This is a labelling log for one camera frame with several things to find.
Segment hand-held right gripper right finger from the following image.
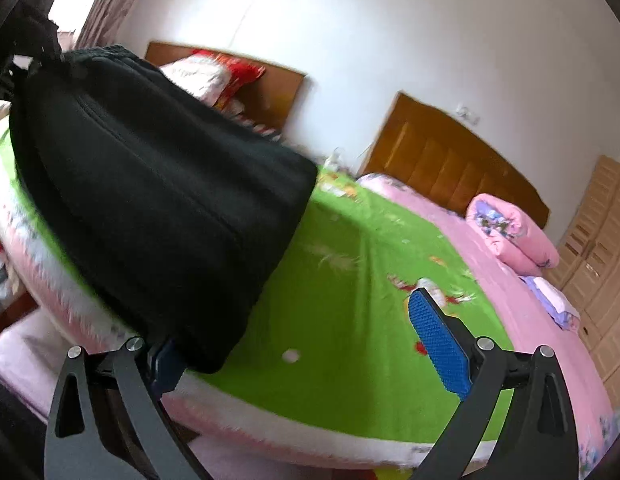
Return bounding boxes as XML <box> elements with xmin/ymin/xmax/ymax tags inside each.
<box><xmin>407</xmin><ymin>287</ymin><xmax>578</xmax><ymax>480</ymax></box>

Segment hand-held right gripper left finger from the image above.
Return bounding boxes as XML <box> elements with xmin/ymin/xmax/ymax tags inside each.
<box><xmin>42</xmin><ymin>337</ymin><xmax>213</xmax><ymax>480</ymax></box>

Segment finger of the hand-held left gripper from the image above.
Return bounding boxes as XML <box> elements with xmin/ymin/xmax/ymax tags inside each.
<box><xmin>0</xmin><ymin>52</ymin><xmax>33</xmax><ymax>103</ymax></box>

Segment black pants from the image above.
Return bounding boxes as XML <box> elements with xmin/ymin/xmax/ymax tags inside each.
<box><xmin>4</xmin><ymin>0</ymin><xmax>319</xmax><ymax>375</ymax></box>

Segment pink bed sheet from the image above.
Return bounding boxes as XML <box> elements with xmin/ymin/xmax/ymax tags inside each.
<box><xmin>0</xmin><ymin>172</ymin><xmax>618</xmax><ymax>480</ymax></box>

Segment green printed blanket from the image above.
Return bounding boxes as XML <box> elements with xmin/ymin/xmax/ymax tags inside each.
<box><xmin>0</xmin><ymin>127</ymin><xmax>516</xmax><ymax>456</ymax></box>

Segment purple and white cloth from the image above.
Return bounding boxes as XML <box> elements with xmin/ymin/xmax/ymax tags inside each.
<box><xmin>519</xmin><ymin>274</ymin><xmax>582</xmax><ymax>332</ymax></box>

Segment folded pink quilt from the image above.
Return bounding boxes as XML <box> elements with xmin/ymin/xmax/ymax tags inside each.
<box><xmin>465</xmin><ymin>193</ymin><xmax>561</xmax><ymax>277</ymax></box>

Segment pink curtain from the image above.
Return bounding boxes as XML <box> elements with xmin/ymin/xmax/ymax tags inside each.
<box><xmin>74</xmin><ymin>0</ymin><xmax>161</xmax><ymax>51</ymax></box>

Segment light wooden wardrobe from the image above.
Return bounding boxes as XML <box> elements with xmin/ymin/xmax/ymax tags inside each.
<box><xmin>542</xmin><ymin>155</ymin><xmax>620</xmax><ymax>411</ymax></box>

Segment panelled wooden headboard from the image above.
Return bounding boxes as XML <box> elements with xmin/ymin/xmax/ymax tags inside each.
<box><xmin>362</xmin><ymin>91</ymin><xmax>550</xmax><ymax>228</ymax></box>

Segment red pillow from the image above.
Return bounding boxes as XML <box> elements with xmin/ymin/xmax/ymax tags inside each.
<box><xmin>190</xmin><ymin>49</ymin><xmax>267</xmax><ymax>111</ymax></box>

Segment striped bed sheet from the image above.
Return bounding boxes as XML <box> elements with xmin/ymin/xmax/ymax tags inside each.
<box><xmin>237</xmin><ymin>112</ymin><xmax>283</xmax><ymax>143</ymax></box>

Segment plain wooden headboard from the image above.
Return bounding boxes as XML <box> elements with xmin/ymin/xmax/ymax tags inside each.
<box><xmin>144</xmin><ymin>41</ymin><xmax>307</xmax><ymax>133</ymax></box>

